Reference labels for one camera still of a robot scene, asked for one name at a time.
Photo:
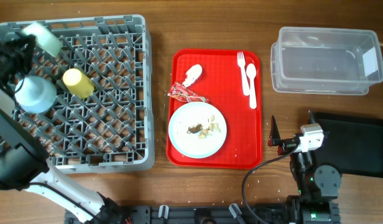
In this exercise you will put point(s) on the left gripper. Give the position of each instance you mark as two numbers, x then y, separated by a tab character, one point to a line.
24	56

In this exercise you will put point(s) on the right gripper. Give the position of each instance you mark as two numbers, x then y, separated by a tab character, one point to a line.
286	144

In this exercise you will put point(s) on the mint green bowl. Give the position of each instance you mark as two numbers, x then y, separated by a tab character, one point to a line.
44	39

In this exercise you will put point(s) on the light blue bowl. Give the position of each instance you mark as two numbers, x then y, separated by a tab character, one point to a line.
35	94

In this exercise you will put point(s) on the yellow plastic cup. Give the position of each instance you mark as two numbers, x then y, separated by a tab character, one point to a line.
78	83

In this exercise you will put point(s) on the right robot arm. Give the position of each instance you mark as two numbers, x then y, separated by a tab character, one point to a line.
318	185

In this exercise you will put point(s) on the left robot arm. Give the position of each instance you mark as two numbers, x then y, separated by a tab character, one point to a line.
25	164

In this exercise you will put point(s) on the grey dishwasher rack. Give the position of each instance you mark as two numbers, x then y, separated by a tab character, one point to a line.
112	130

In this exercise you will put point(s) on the black tray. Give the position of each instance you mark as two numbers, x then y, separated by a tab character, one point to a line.
353	145

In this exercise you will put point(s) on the clear plastic bin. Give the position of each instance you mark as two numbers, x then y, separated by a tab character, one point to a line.
325	61

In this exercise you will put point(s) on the white plastic spoon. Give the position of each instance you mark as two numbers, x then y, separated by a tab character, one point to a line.
251	73

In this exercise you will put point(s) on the red plastic tray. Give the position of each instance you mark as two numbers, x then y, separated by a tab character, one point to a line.
221	84

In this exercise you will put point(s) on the white plastic fork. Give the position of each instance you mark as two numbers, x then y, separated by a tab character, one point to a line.
242	63

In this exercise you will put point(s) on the food scraps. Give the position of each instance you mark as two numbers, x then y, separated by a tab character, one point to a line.
204	128

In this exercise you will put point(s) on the light blue plate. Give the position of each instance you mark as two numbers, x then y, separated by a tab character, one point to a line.
188	144

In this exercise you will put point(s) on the crumpled white napkin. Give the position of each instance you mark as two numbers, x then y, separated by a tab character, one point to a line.
193	75

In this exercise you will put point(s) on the red snack wrapper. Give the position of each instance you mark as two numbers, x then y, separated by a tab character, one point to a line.
181	93

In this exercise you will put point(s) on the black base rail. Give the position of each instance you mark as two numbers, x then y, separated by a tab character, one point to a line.
270	213

